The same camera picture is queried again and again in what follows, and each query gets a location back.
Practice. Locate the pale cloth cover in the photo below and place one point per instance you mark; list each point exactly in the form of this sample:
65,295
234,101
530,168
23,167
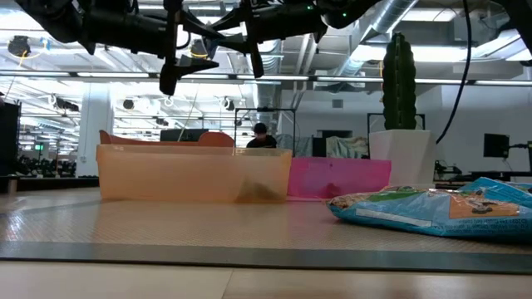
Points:
347,147
297,145

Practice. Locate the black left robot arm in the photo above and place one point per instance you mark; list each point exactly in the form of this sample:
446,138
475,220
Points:
50,16

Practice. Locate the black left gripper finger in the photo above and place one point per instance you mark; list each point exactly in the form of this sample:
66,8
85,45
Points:
195,24
195,66

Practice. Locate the black cabinet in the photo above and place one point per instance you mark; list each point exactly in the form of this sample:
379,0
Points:
9,137

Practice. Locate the pink plastic bin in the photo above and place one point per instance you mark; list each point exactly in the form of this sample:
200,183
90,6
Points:
357,178

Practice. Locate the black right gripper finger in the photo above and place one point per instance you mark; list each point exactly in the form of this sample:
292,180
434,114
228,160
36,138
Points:
232,18
234,42

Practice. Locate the long ceiling light bar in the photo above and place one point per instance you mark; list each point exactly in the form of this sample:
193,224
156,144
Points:
332,79

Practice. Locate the white building pillar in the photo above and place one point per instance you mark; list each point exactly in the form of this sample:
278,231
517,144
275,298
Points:
95,133

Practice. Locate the black background robot arm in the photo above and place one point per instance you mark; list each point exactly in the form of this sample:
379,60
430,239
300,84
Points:
446,170

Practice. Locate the black monitor on arm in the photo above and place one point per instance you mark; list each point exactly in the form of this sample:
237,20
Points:
496,145

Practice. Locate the person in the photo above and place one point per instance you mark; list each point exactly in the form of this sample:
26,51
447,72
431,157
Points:
262,141

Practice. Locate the translucent orange plastic bin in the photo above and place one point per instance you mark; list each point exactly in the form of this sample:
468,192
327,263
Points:
174,174

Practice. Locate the silver spiral ventilation duct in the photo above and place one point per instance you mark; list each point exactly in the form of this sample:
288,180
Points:
390,16
268,95

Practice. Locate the tall green cactus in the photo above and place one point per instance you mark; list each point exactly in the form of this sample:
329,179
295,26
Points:
399,83

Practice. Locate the opaque orange plastic bin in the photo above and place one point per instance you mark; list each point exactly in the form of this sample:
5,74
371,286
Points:
216,140

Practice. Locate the blue green orange granola bar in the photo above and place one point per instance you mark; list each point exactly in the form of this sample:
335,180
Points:
415,216

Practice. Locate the black computer monitor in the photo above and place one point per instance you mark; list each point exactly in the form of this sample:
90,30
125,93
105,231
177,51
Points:
183,135

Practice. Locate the beige textured table mat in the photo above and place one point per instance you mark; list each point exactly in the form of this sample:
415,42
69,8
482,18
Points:
208,232

